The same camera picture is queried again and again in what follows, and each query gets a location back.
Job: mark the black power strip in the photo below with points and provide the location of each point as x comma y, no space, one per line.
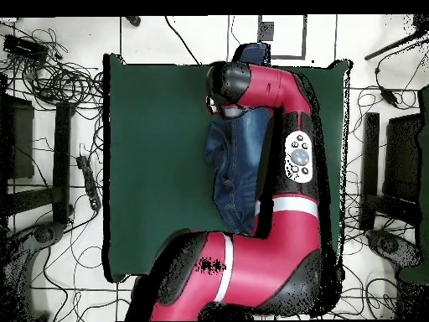
89,182

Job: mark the dark green table cloth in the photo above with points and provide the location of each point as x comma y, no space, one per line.
150,167

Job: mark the small grey square tag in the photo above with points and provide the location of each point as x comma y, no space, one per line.
266,32

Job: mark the grey wheeled chair base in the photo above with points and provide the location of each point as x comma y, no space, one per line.
43,233
385,243

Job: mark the grey square floor frame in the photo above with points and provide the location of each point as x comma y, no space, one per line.
303,37

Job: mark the black power adapter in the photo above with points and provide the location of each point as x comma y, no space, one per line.
388,95

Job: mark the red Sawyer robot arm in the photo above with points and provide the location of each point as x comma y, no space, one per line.
268,251

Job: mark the green cloth sheet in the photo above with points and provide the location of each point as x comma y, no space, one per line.
425,151

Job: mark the black tripod rod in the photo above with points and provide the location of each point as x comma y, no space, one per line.
392,45

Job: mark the dark flat panel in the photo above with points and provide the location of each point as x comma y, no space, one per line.
402,157
21,141

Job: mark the black electronics box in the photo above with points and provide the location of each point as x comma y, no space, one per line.
23,47

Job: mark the blue denim jeans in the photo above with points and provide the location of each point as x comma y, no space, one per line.
238,161

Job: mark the black metal stand frame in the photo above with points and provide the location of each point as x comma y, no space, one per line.
369,167
62,161

